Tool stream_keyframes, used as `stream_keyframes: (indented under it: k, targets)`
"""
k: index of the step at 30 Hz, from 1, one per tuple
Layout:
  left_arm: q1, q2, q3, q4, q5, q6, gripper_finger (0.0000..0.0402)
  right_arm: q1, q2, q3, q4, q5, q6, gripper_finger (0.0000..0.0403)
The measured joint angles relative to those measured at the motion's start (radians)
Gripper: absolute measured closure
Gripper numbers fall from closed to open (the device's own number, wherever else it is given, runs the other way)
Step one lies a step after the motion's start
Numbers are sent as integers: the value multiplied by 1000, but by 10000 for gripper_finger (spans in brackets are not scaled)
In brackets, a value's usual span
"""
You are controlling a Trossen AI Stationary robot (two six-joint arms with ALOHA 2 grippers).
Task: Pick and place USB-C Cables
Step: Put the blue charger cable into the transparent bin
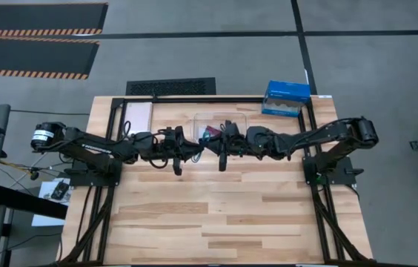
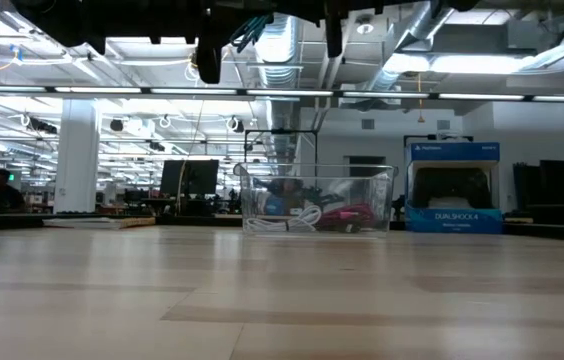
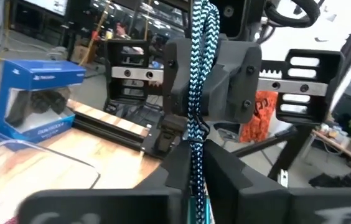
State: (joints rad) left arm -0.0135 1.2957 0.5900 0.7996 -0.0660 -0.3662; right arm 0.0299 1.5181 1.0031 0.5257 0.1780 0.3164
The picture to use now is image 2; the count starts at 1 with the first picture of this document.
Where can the black computer monitor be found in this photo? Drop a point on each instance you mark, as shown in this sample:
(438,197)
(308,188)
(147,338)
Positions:
(197,177)

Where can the white building pillar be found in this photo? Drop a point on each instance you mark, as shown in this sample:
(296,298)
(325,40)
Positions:
(77,160)

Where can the clear plastic container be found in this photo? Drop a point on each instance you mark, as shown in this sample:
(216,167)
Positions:
(262,190)

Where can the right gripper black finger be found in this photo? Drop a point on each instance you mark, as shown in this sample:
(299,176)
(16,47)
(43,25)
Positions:
(334,30)

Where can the flat paper stack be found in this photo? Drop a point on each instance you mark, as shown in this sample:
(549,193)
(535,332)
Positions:
(102,222)

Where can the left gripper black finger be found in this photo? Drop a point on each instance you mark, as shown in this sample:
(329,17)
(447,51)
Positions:
(209,55)

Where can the person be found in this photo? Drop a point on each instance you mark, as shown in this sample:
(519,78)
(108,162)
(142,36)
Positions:
(4,195)

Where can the long ceiling light strip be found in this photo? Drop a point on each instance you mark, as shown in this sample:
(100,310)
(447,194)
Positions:
(97,90)

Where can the black equipment rack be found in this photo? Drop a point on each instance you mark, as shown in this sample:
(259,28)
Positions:
(557,182)

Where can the blue DualShock controller box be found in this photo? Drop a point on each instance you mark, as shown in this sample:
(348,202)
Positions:
(454,220)

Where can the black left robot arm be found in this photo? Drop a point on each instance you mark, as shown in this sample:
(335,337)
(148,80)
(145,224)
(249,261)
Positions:
(62,15)

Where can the silver ventilation duct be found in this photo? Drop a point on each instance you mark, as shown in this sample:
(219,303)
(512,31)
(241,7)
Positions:
(277,65)

